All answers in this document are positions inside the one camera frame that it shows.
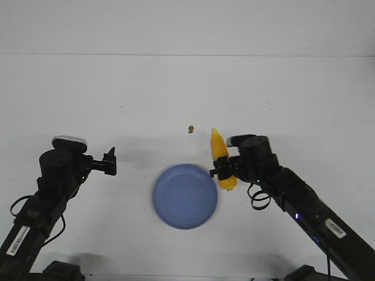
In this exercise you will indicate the yellow corn cob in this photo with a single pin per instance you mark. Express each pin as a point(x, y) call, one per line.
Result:
point(219, 149)

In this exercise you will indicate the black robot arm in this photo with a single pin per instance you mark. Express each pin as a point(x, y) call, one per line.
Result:
point(249, 158)
point(62, 174)

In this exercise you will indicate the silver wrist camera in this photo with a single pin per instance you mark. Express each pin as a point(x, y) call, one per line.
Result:
point(235, 141)
point(78, 145)

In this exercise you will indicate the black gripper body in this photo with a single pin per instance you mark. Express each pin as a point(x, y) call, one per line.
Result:
point(225, 167)
point(100, 165)

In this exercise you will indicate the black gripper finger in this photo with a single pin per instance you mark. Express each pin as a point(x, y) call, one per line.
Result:
point(110, 156)

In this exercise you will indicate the blue round plate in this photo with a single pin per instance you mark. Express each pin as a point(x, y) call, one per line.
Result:
point(184, 196)

